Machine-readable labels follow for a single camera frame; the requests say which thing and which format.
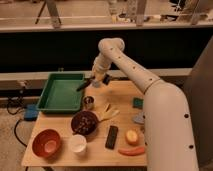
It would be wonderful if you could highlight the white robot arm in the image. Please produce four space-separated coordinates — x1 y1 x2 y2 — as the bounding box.
92 38 199 171

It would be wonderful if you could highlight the green plastic tray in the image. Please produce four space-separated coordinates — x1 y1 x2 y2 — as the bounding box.
37 72 84 114

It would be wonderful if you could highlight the small metal cup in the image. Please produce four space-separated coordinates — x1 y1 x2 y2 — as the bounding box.
83 96 94 110

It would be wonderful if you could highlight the yellow banana peel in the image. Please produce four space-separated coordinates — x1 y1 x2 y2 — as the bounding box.
99 104 119 121

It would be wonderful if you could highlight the green sponge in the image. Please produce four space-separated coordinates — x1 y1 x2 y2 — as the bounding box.
132 97 143 109

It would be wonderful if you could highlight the dark bowl with food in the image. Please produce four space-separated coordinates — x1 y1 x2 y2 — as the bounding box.
71 111 99 135

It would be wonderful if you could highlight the black remote control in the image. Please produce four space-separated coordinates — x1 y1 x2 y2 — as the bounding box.
105 126 118 149

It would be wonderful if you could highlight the grey blue cloth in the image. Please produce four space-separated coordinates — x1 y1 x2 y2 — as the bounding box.
132 112 144 124

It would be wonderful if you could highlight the white plastic cup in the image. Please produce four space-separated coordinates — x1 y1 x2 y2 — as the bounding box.
68 134 87 155

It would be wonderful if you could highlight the blue power box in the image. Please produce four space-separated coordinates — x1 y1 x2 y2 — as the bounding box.
24 104 39 121

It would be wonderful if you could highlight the orange carrot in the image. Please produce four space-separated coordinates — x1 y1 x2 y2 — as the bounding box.
118 147 145 156

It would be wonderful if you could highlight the red orange bowl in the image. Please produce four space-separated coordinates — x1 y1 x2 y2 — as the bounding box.
32 129 61 158

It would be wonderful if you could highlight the black cable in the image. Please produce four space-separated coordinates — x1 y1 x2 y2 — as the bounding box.
5 96 28 148

